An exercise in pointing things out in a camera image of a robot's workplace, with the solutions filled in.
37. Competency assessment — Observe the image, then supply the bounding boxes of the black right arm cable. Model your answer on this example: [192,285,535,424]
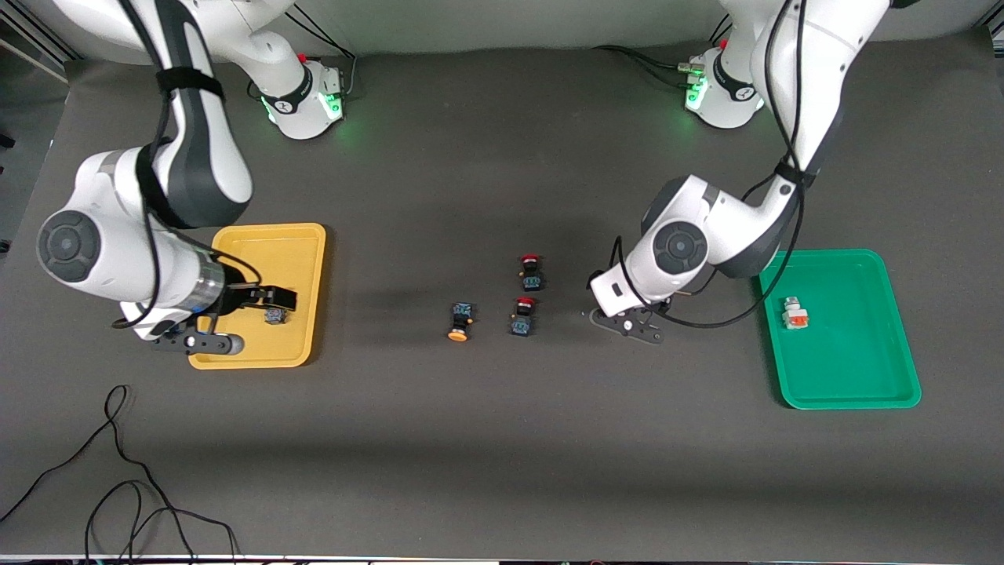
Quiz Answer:
[114,0,264,330]

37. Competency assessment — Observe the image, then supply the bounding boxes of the yellow plastic tray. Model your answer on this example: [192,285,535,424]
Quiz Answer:
[188,223,327,370]

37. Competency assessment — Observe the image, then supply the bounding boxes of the loose thin black cable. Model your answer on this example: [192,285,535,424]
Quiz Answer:
[0,384,240,563]

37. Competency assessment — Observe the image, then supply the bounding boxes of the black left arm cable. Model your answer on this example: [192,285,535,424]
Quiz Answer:
[610,0,810,329]

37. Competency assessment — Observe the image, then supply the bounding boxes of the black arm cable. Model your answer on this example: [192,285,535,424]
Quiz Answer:
[114,0,264,330]
[610,0,810,329]

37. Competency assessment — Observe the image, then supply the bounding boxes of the black velcro cable strap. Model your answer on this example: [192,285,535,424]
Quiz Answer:
[155,67,226,100]
[775,159,818,188]

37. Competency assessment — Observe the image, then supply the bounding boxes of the green plastic tray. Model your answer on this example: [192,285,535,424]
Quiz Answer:
[756,249,922,410]

